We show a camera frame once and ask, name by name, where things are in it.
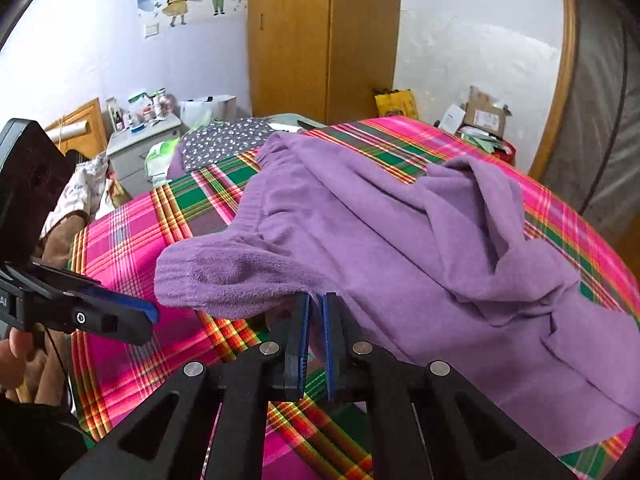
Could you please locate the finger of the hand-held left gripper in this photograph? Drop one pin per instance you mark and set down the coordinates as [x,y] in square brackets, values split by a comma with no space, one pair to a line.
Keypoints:
[100,321]
[125,302]

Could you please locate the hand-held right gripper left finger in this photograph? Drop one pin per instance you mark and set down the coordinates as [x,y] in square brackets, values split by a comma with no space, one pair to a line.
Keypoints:
[303,340]

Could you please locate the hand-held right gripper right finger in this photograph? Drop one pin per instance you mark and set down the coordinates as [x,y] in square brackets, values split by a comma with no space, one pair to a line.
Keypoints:
[328,345]

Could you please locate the purple fleece pants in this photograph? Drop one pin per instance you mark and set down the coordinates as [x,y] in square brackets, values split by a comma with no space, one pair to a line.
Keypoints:
[390,260]

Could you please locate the person's left forearm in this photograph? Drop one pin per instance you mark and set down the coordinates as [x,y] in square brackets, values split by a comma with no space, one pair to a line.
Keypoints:
[35,440]

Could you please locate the person's left hand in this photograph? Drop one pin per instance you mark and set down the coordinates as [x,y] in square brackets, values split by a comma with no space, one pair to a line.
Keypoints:
[15,357]

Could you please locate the floral quilt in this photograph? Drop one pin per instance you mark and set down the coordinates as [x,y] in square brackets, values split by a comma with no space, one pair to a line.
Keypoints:
[80,190]

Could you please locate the pink plaid blanket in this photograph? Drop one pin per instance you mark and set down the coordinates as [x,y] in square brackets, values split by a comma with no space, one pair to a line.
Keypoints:
[130,240]

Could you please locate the wooden headboard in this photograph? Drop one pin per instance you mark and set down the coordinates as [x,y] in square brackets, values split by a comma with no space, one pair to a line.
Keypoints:
[82,120]

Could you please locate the grey drawer cabinet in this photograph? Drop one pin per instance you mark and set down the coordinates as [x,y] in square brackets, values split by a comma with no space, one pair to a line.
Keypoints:
[135,155]

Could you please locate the green white plastic bag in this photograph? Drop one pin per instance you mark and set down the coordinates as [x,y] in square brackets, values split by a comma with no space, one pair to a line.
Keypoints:
[161,160]

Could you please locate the group of toiletry bottles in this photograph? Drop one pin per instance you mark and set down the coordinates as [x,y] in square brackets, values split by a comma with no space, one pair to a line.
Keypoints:
[142,107]

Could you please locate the dark dotted folded cloth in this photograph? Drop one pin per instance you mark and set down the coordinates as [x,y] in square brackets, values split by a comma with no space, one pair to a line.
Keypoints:
[225,142]

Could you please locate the white paper bag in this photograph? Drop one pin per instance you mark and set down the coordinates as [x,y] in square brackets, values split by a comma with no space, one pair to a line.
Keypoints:
[207,110]

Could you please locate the yellow bag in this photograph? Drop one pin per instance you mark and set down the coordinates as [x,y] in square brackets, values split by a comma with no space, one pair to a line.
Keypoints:
[396,105]

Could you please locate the white carton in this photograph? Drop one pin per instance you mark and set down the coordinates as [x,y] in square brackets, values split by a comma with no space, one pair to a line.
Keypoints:
[451,120]

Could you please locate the red tin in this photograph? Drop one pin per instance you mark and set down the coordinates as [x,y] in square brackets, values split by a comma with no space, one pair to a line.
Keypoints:
[506,152]

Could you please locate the open cardboard box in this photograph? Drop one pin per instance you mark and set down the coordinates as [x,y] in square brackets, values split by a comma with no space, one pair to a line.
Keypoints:
[485,112]

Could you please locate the wooden wardrobe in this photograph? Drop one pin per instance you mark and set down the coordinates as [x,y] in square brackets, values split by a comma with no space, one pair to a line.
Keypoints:
[320,35]

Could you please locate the plastic door curtain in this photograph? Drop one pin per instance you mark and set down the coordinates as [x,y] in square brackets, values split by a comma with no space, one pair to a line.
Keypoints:
[595,85]

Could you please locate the white wall socket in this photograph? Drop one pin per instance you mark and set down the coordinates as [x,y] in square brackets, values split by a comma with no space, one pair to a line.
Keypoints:
[151,30]

